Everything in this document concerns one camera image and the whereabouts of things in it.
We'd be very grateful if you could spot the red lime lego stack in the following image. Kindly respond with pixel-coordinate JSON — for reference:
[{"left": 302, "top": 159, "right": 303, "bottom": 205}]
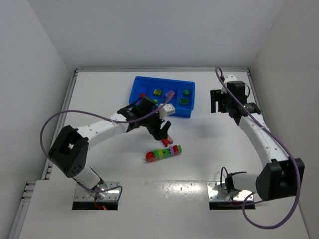
[{"left": 161, "top": 135, "right": 173, "bottom": 147}]

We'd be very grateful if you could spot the dark green lego brick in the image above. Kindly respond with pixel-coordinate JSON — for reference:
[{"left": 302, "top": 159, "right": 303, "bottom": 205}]
[{"left": 179, "top": 98, "right": 189, "bottom": 105}]

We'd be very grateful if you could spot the lime green lego brick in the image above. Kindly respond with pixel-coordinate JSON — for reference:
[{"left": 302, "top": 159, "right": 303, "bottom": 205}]
[{"left": 153, "top": 89, "right": 162, "bottom": 96}]

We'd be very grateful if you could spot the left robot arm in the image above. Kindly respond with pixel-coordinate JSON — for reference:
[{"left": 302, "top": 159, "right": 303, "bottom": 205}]
[{"left": 48, "top": 96, "right": 175, "bottom": 198}]

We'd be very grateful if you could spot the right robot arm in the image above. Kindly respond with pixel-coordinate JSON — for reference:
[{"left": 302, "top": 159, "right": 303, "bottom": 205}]
[{"left": 210, "top": 81, "right": 305, "bottom": 201}]

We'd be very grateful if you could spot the long lego brick row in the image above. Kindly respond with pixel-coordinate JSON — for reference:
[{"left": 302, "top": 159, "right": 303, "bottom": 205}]
[{"left": 145, "top": 145, "right": 182, "bottom": 162}]

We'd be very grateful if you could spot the blue divided plastic bin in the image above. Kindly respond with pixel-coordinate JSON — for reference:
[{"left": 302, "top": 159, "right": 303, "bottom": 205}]
[{"left": 129, "top": 76, "right": 195, "bottom": 118}]

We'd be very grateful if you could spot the small green lego brick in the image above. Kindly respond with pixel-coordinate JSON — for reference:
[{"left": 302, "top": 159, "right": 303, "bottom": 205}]
[{"left": 183, "top": 89, "right": 189, "bottom": 97}]

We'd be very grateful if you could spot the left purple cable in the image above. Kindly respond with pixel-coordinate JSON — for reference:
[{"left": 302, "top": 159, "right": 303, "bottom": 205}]
[{"left": 39, "top": 91, "right": 175, "bottom": 200}]

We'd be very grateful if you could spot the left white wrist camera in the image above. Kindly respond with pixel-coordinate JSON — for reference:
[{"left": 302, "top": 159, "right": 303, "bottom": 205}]
[{"left": 159, "top": 104, "right": 175, "bottom": 119}]

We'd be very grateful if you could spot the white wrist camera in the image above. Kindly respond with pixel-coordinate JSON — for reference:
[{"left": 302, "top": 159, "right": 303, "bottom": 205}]
[
  {"left": 222, "top": 74, "right": 237, "bottom": 84},
  {"left": 159, "top": 104, "right": 175, "bottom": 119}
]

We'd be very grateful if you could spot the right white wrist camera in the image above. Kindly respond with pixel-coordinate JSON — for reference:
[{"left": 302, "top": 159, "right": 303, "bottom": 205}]
[{"left": 222, "top": 74, "right": 237, "bottom": 84}]

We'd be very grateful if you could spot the right aluminium rail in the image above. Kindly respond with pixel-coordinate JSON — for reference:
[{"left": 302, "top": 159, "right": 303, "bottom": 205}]
[{"left": 246, "top": 69, "right": 286, "bottom": 180}]

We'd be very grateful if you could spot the aluminium rail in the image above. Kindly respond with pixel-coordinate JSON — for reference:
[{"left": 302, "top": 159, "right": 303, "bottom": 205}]
[
  {"left": 246, "top": 69, "right": 286, "bottom": 180},
  {"left": 41, "top": 69, "right": 78, "bottom": 180}
]

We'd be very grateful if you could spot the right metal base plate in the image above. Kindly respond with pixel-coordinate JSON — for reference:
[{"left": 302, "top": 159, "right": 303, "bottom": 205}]
[{"left": 207, "top": 180, "right": 254, "bottom": 202}]

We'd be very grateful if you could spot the metal base plate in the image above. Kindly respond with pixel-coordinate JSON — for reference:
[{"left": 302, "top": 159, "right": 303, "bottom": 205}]
[
  {"left": 74, "top": 181, "right": 123, "bottom": 203},
  {"left": 207, "top": 180, "right": 254, "bottom": 202}
]

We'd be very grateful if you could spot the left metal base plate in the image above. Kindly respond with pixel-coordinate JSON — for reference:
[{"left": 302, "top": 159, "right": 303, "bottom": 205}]
[{"left": 74, "top": 181, "right": 123, "bottom": 203}]

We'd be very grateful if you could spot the left aluminium rail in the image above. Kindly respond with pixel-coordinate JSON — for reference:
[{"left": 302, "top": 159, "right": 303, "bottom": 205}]
[{"left": 41, "top": 69, "right": 78, "bottom": 180}]

